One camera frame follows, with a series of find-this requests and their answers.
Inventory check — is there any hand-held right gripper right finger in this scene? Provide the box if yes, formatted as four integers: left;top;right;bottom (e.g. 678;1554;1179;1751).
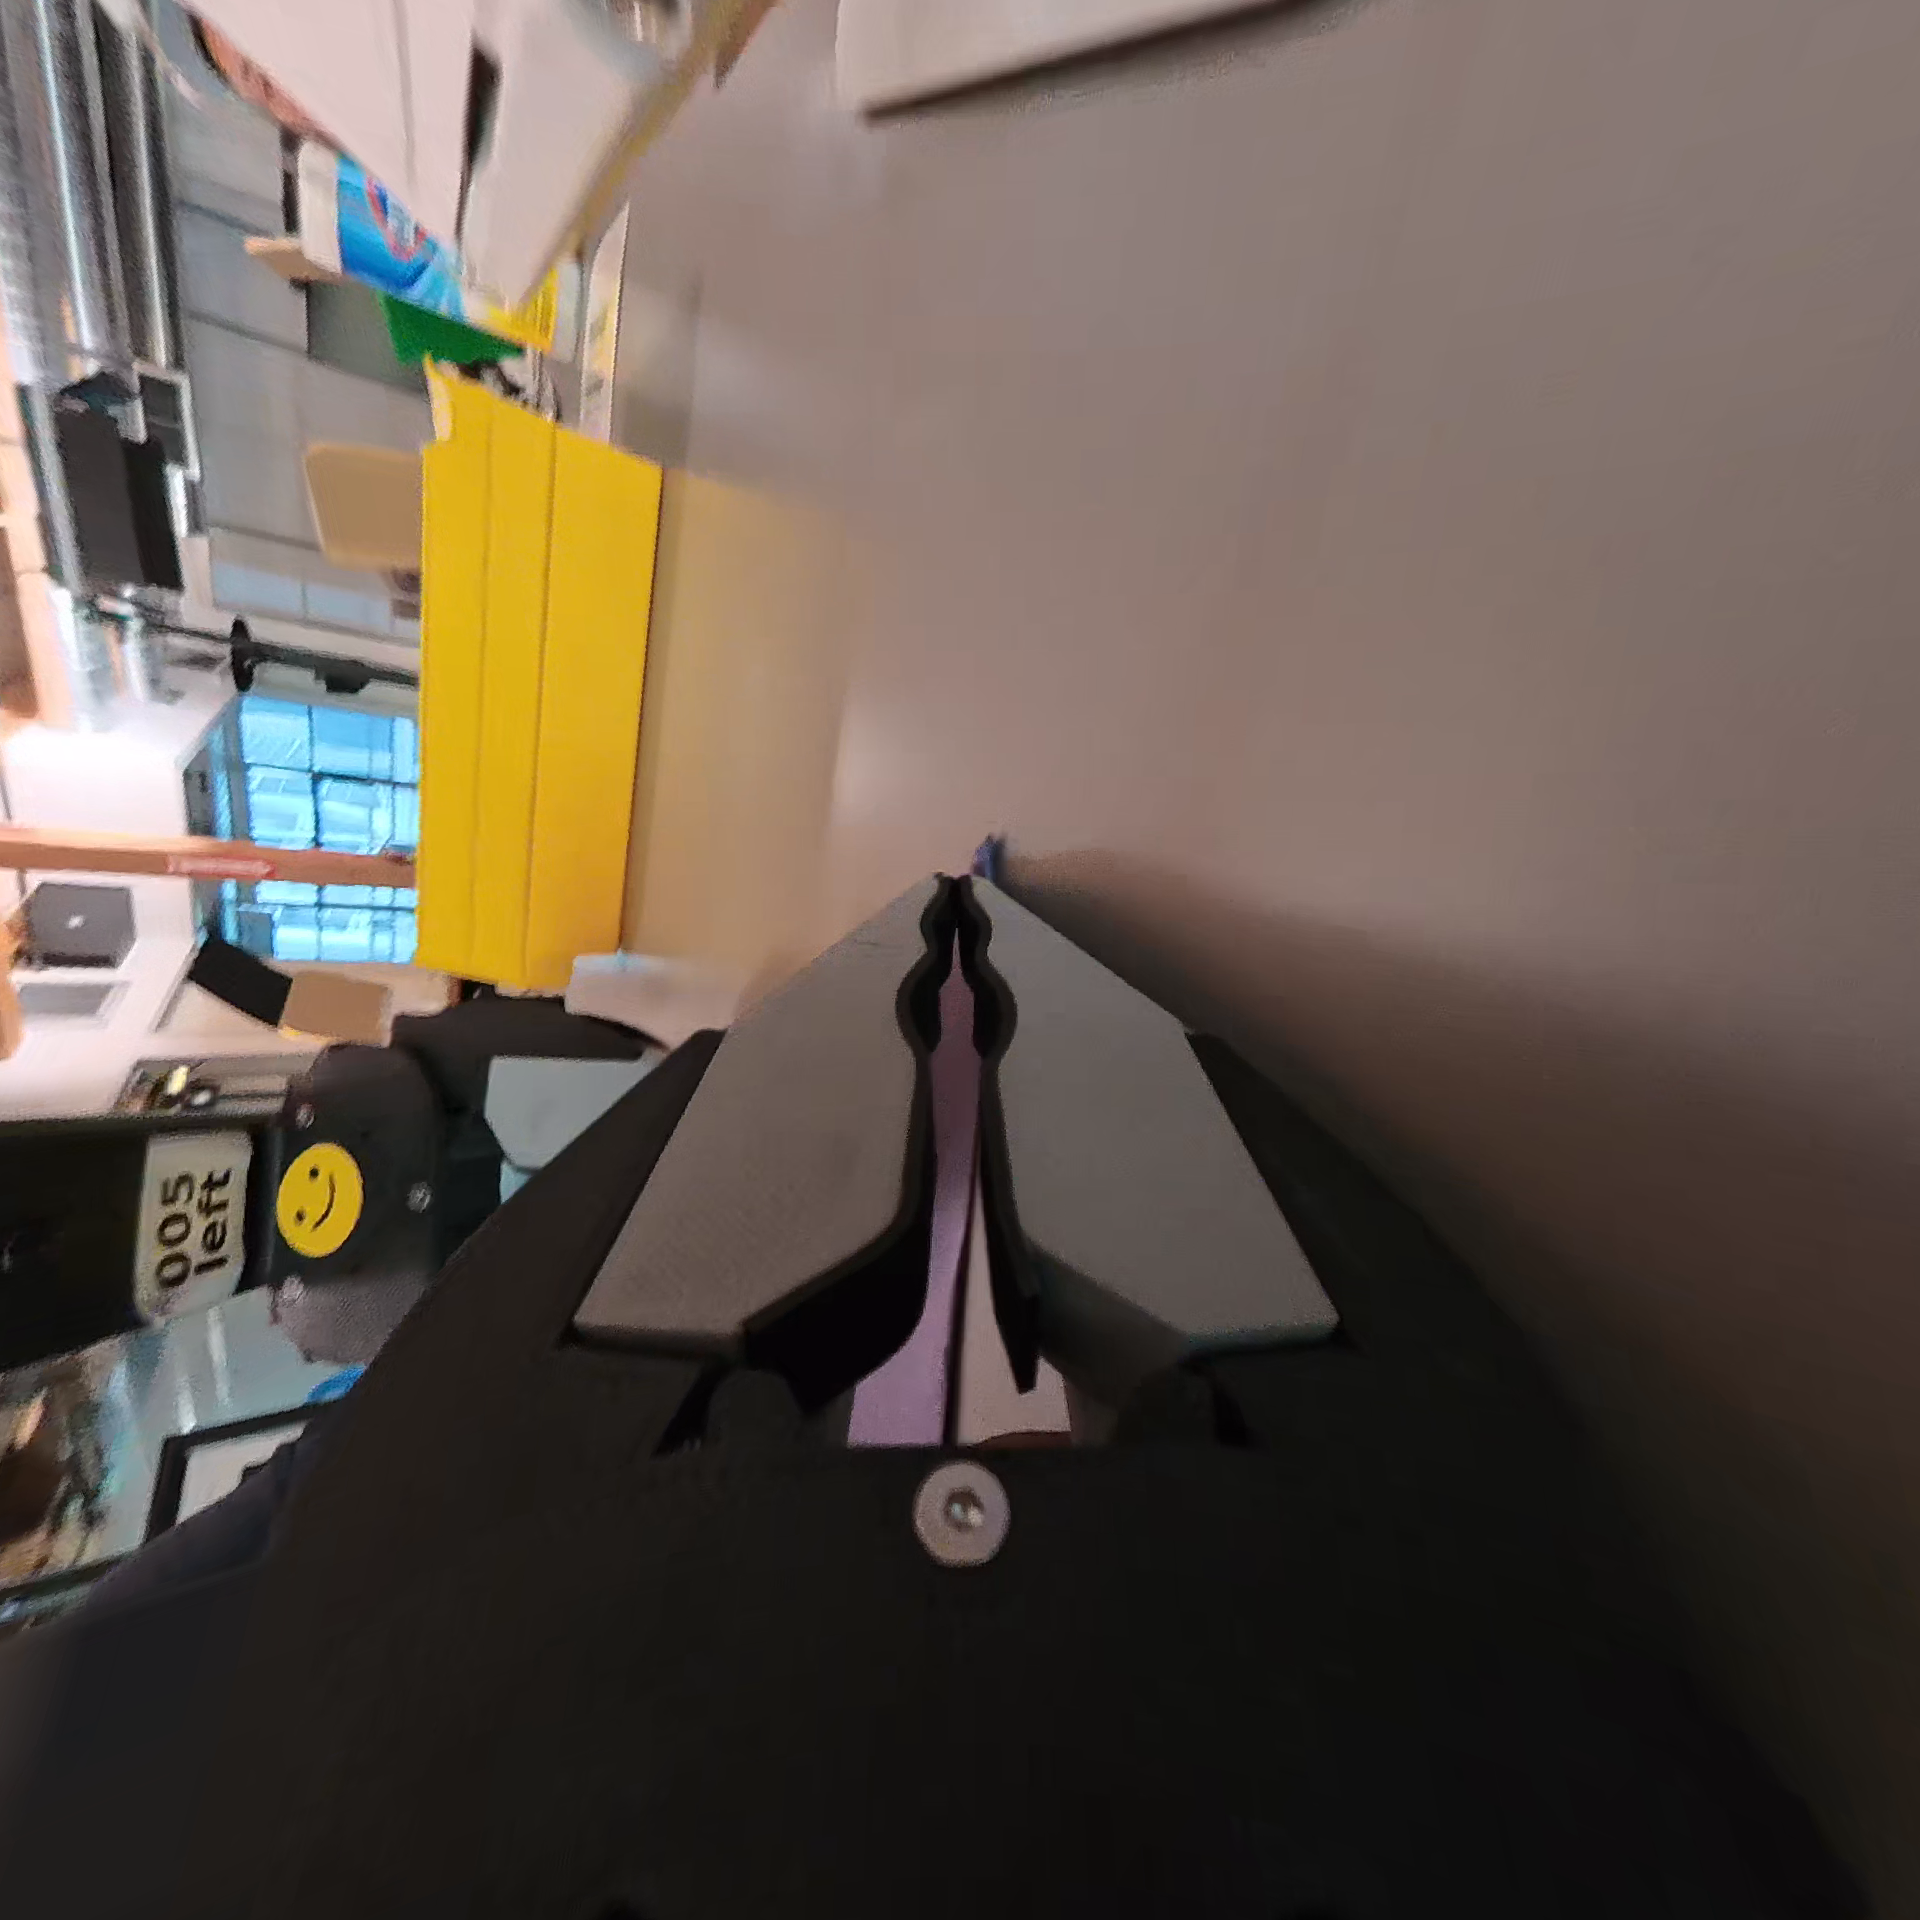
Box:
965;876;1339;1428

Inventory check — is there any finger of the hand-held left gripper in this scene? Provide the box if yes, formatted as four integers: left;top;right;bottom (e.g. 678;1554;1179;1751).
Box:
482;1054;672;1188

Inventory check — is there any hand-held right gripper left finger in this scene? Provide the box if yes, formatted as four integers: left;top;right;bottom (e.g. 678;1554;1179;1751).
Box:
566;874;961;1411

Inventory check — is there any purple origami paper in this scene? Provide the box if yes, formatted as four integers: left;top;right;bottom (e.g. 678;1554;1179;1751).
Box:
846;832;1073;1450

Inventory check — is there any small black box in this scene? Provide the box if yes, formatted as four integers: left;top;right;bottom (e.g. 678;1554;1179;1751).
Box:
13;881;139;969

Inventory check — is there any window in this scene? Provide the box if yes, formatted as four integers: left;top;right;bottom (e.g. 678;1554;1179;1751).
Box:
223;692;426;966

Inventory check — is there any wooden beam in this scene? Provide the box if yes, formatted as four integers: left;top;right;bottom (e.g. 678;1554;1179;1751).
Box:
0;821;413;889

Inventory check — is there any yellow box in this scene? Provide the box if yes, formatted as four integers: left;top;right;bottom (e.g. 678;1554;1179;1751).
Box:
411;359;666;989

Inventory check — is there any black stand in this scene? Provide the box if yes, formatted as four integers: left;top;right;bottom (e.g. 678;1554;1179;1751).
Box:
89;613;421;696

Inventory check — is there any tan chair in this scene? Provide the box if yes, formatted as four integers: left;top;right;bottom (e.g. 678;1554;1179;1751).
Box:
299;438;430;571

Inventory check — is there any green board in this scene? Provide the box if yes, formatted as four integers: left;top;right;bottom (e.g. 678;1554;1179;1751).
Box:
378;288;523;366

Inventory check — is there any blue labelled container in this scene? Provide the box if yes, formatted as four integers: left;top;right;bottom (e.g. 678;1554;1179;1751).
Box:
291;142;470;320

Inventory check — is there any cardboard box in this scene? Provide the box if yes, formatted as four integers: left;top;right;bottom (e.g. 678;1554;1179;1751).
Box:
185;0;782;302

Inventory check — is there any white flat device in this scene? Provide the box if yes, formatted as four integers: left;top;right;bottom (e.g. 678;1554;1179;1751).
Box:
836;0;1330;122

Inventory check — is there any black picture frame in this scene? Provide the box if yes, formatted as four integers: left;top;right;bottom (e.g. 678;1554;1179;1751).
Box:
146;1415;323;1539

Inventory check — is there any silver ventilation duct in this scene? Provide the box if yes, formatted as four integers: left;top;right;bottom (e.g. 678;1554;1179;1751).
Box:
0;0;190;392

